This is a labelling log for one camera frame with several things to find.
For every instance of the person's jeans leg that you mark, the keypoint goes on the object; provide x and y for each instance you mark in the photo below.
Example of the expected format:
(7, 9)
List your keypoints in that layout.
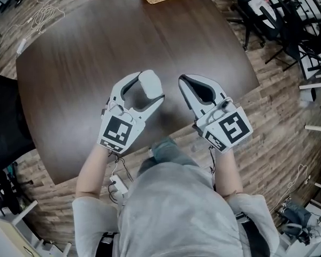
(168, 151)

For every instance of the black chair with white cushion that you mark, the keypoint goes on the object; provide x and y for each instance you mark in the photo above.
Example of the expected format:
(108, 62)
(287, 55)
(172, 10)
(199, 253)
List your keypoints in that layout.
(256, 7)

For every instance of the black mesh office chair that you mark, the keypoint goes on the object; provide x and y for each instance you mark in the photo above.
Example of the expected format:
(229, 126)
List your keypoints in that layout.
(8, 122)

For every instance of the white framed wooden stool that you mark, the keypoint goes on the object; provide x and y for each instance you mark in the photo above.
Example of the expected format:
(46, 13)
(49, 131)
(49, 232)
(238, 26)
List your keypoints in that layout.
(318, 128)

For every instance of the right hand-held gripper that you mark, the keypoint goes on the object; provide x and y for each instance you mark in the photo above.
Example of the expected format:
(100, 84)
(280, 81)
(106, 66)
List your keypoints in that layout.
(230, 127)

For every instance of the person's grey sweatshirt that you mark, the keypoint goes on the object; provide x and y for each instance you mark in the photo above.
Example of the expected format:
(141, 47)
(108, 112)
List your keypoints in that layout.
(176, 213)

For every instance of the person's right forearm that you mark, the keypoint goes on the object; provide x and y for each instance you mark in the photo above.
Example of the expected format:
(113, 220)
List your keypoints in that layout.
(227, 173)

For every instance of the grey backpack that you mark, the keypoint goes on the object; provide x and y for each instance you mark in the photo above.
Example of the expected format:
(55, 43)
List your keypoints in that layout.
(297, 215)

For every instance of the white power brick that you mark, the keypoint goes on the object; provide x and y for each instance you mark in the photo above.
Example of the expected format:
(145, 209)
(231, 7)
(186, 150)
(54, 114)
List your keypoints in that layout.
(117, 183)

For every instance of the person's left forearm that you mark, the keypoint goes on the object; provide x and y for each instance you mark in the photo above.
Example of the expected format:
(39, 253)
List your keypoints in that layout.
(92, 170)

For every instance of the small white box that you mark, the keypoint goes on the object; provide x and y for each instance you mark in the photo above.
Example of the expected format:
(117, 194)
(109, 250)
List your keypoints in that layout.
(151, 83)

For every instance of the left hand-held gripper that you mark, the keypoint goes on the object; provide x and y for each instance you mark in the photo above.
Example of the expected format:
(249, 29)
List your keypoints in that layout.
(115, 130)

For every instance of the white power strip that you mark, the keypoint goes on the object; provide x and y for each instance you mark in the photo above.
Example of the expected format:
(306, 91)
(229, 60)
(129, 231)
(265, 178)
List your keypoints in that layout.
(21, 45)

